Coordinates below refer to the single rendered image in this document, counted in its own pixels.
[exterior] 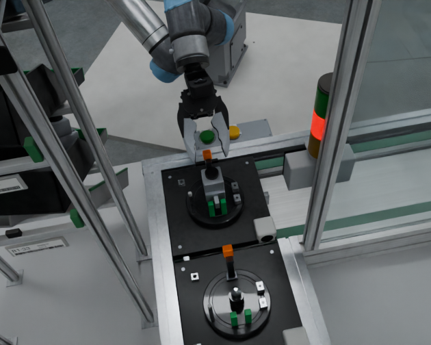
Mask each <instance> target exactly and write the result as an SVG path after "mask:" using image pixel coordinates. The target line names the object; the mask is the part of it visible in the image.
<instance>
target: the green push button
mask: <svg viewBox="0 0 431 345"><path fill-rule="evenodd" d="M214 138H215V136H214V133H213V132H212V131H209V130H205V131H203V132H201V134H200V141H201V142H203V143H210V142H213V140H214Z"/></svg>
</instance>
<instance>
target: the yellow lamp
mask: <svg viewBox="0 0 431 345"><path fill-rule="evenodd" d="M320 143H321V140H318V139H317V138H316V137H314V136H313V134H312V133H311V131H310V136H309V144H308V151H309V153H310V155H311V156H312V157H314V158H315V159H317V158H318V154H319V147H320Z"/></svg>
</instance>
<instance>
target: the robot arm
mask: <svg viewBox="0 0 431 345"><path fill-rule="evenodd" d="M104 1H105V2H106V4H107V5H108V6H109V7H110V8H111V9H112V10H113V11H114V13H115V14H116V15H117V16H118V18H119V19H120V20H121V21H122V22H123V23H124V24H125V26H126V27H127V28H128V29H129V31H130V32H131V33H132V34H133V35H134V36H135V37H136V38H137V40H138V41H139V42H140V43H141V45H142V46H143V47H144V48H145V49H146V50H147V51H148V53H149V54H150V55H151V56H152V60H151V61H150V64H149V66H150V69H151V70H152V73H153V74H154V76H155V77H156V78H157V79H158V80H160V81H162V82H164V83H171V82H173V81H174V80H175V79H177V78H178V77H179V76H180V75H182V74H183V73H184V77H185V82H186V85H187V89H186V90H183V92H181V96H180V98H181V99H182V103H179V110H178V113H177V122H178V126H179V129H180V132H181V135H182V138H183V141H184V144H185V148H186V150H187V153H188V155H189V157H190V159H191V160H192V161H193V163H196V151H195V148H194V146H195V143H196V141H195V139H194V134H195V132H196V127H197V124H196V123H195V122H194V121H193V120H196V119H199V118H202V117H207V116H208V117H211V116H213V111H215V114H214V117H213V118H212V119H211V124H212V126H213V128H214V129H216V131H217V133H218V139H219V140H220V142H221V145H222V151H223V153H224V156H225V157H227V156H228V151H229V147H230V137H229V119H228V110H227V107H226V105H225V104H224V102H223V101H222V99H221V96H218V97H217V96H216V92H217V90H216V89H214V86H213V81H212V80H211V78H210V76H209V75H208V73H207V72H206V70H205V69H204V68H206V67H208V66H209V49H210V48H211V47H212V46H213V45H215V46H218V45H224V44H226V43H228V42H229V41H230V39H231V38H232V37H233V33H234V24H233V18H234V16H235V14H236V10H235V9H234V7H233V6H231V5H228V4H226V3H225V2H223V1H221V0H164V9H165V10H164V13H165V14H166V20H167V25H168V27H167V26H166V25H165V24H164V22H163V21H162V20H161V19H160V18H159V17H158V15H157V14H156V13H155V12H154V10H153V9H152V8H151V7H150V6H149V4H148V3H147V2H146V1H145V0H104Z"/></svg>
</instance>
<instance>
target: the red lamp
mask: <svg viewBox="0 0 431 345"><path fill-rule="evenodd" d="M323 128H324V119H323V118H320V117H319V116H318V115H317V114H316V113H315V110H314V109H313V117H312V123H311V133H312V134H313V136H314V137H316V138H317V139H318V140H321V139H322V132H323Z"/></svg>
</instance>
